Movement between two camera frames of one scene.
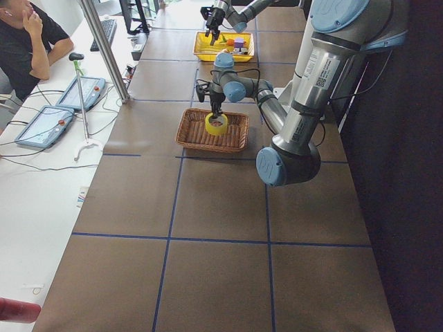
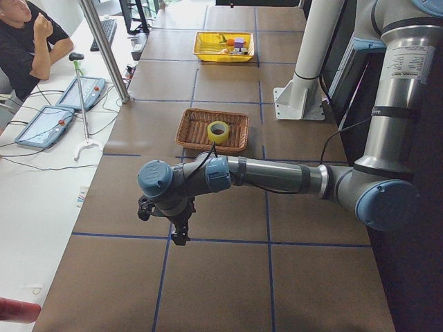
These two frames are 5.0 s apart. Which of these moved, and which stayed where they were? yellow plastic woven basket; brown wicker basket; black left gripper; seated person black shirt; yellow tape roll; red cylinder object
Moved: black left gripper; yellow tape roll
Stayed: yellow plastic woven basket; red cylinder object; brown wicker basket; seated person black shirt
